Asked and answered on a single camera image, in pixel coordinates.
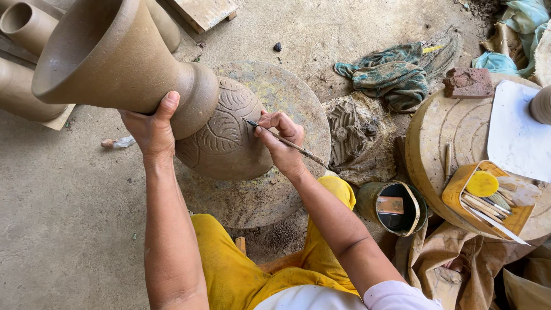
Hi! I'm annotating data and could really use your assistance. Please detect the wooden modelling stick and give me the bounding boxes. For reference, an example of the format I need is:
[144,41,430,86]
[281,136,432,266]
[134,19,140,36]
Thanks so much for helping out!
[444,139,453,182]

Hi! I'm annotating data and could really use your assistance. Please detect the metal tin can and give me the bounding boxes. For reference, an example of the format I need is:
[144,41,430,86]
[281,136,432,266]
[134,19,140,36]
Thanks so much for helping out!
[356,180,429,237]

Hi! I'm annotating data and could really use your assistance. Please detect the person's right hand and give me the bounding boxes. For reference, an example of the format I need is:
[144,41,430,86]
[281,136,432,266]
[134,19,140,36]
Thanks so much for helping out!
[253,109,309,180]

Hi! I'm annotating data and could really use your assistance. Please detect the bundle of pottery tools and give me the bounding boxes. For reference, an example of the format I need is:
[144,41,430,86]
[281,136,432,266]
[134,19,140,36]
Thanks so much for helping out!
[460,176,544,221]

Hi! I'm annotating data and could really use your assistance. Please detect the white paper sheet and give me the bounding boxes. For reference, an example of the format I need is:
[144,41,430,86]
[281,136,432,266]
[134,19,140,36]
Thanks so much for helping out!
[487,79,551,184]

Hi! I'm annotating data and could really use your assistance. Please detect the brown paper sack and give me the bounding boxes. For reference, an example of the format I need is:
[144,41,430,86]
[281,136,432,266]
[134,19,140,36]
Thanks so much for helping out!
[393,221,551,310]

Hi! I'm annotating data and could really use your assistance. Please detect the wooden block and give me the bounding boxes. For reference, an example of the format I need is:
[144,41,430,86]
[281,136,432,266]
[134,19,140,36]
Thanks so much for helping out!
[165,0,240,34]

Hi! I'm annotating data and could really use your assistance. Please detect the yellow trousers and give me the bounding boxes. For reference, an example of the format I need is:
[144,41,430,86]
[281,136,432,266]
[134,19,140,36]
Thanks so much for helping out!
[191,175,360,310]

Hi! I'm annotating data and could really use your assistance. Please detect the crumpled plastic scrap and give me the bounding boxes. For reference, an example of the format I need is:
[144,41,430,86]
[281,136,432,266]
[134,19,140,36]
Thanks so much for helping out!
[101,135,137,150]

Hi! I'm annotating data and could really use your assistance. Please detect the person's left hand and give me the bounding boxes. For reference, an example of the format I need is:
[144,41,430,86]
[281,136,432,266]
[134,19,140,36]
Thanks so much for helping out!
[118,90,181,168]

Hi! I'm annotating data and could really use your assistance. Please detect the yellow round sponge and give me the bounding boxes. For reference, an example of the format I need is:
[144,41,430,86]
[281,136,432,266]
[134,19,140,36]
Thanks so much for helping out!
[465,170,499,198]

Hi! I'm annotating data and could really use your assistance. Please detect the dry brown palm sheath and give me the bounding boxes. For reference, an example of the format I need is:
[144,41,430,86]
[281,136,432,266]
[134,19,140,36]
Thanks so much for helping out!
[422,25,465,83]

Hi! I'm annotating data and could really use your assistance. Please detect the low wooden stool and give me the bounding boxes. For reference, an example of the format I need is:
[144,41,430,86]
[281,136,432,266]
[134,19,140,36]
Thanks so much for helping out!
[234,236,304,274]

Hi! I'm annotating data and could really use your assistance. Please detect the small wooden piece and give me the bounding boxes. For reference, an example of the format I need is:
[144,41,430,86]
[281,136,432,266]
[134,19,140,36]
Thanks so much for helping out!
[376,196,405,215]

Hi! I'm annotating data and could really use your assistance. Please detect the red brick piece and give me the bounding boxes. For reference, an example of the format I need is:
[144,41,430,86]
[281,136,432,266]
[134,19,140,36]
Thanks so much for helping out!
[443,67,495,100]

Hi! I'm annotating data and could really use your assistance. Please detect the wooden board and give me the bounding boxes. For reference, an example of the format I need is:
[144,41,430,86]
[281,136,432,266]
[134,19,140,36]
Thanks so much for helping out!
[40,103,76,131]

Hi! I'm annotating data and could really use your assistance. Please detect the white flat spatula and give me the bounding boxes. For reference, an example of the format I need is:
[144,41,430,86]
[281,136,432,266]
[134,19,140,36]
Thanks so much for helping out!
[468,207,531,246]

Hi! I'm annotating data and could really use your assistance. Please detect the round stone turntable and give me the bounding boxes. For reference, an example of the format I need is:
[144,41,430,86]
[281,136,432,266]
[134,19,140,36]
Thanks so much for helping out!
[174,60,332,229]

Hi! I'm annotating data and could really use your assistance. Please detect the muddy clay-covered sackcloth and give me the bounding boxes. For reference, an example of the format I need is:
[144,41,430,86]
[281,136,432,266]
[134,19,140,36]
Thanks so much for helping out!
[322,92,397,187]

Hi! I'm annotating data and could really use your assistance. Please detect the green dirty rag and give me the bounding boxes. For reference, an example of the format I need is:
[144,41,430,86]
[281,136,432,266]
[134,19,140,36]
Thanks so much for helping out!
[334,42,431,114]

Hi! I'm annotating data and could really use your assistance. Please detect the small clay pot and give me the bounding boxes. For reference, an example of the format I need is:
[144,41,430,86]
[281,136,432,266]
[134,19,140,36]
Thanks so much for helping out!
[529,85,551,126]

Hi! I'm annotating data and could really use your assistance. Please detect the yellow plastic tool tray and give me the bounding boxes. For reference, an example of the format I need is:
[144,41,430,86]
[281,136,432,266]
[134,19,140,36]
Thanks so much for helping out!
[442,160,537,240]

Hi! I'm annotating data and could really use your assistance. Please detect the heap of plastic sheets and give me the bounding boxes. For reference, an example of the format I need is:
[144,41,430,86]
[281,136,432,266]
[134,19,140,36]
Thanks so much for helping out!
[471,0,551,80]

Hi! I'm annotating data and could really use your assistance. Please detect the large carved clay vase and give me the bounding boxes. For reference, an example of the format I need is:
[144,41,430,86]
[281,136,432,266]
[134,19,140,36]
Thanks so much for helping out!
[31,0,275,181]

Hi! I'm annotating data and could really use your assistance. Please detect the thin carving tool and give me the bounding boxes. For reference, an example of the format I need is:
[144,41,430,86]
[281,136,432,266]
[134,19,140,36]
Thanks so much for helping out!
[243,117,330,169]

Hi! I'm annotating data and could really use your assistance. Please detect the round wooden work stand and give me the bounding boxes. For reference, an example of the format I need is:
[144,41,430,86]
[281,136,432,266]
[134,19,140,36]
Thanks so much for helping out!
[405,72,551,242]

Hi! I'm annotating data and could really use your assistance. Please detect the white shirt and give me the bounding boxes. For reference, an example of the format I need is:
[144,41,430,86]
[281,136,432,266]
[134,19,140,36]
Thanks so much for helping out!
[253,280,445,310]

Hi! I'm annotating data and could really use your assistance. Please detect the plain clay cylinder pot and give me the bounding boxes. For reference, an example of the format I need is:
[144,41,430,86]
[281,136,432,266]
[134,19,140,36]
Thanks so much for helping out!
[145,0,182,53]
[0,2,59,57]
[0,57,69,122]

